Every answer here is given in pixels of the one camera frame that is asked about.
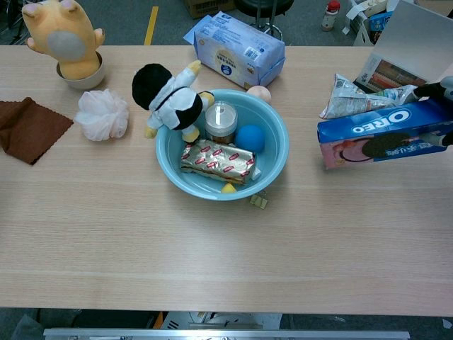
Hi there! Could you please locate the grey black right robot hand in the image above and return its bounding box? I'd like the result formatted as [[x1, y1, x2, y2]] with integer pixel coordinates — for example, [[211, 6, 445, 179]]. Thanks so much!
[[412, 74, 453, 148]]

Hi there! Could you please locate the blue Oreo cookie box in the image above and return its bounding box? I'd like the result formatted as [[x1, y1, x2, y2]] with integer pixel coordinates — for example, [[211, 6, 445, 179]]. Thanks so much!
[[316, 97, 453, 170]]

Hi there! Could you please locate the blue rubber ball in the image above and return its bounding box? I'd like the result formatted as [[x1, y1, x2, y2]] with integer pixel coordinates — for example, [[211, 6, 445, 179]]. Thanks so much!
[[234, 124, 266, 154]]

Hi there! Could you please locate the clear lidded spice jar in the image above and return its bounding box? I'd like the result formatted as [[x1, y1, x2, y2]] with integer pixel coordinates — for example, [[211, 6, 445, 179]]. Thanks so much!
[[204, 101, 238, 145]]

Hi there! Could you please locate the gold foil biscuit pack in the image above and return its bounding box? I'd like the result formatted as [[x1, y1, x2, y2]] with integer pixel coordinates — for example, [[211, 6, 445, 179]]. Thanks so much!
[[180, 139, 256, 186]]

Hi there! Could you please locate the black-haired plush doll white shirt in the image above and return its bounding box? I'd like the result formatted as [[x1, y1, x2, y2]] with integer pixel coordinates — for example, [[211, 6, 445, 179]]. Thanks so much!
[[131, 59, 216, 143]]

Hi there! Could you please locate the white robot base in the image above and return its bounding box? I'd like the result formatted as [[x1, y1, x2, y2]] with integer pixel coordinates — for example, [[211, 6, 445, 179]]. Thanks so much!
[[161, 310, 282, 330]]

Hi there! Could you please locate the light blue plastic basin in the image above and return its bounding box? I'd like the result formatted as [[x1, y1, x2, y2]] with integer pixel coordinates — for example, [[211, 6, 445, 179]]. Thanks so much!
[[155, 89, 290, 202]]

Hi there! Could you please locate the open cardboard box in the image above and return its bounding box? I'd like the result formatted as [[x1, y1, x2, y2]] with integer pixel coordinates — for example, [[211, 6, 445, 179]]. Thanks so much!
[[352, 0, 453, 95]]

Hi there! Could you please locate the blue snack package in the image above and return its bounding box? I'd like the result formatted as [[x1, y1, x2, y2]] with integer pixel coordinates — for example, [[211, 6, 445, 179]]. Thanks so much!
[[369, 12, 394, 42]]

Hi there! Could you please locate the crumpled silver snack bag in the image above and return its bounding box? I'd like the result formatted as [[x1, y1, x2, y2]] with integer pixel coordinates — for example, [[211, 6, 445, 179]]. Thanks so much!
[[319, 73, 422, 120]]

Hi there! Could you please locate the white open carton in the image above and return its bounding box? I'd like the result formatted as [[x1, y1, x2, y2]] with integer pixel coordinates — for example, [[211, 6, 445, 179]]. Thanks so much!
[[341, 0, 401, 47]]

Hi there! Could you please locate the red-capped white bottle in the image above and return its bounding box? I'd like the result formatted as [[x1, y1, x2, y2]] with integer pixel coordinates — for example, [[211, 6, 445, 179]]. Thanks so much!
[[321, 0, 341, 32]]

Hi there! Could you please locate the peach coloured ball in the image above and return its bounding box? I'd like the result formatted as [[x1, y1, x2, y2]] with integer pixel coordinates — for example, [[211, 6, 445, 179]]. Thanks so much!
[[246, 85, 273, 104]]

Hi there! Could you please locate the black stool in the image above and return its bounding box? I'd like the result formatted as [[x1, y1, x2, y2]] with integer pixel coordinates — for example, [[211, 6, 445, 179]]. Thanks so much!
[[233, 0, 295, 40]]

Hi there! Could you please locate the light blue tissue pack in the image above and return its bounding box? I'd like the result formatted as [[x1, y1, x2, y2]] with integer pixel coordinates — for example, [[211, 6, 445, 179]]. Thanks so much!
[[183, 11, 286, 89]]

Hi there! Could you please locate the gold binder clip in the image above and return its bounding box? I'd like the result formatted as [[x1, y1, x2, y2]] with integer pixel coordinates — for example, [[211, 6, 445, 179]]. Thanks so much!
[[249, 189, 269, 210]]

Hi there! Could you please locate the brown cardboard box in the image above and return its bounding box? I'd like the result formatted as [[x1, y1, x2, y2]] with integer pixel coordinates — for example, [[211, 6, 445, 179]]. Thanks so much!
[[182, 0, 236, 19]]

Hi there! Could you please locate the white pink bath pouf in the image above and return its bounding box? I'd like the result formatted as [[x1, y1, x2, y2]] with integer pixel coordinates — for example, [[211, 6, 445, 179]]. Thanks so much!
[[74, 89, 130, 142]]

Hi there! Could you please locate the beige round bowl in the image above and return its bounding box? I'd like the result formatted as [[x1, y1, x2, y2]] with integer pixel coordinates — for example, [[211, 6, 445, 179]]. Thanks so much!
[[56, 52, 106, 90]]

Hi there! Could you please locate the yellow plush paw toy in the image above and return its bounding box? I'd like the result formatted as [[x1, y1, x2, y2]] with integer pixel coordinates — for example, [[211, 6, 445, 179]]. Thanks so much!
[[21, 0, 105, 81]]

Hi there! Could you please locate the brown cloth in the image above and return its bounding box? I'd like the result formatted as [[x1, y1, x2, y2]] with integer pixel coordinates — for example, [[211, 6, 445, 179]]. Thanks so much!
[[0, 97, 74, 166]]

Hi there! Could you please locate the aluminium profile rail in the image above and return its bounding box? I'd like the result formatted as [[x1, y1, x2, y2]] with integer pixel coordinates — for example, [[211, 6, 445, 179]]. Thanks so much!
[[42, 328, 411, 340]]

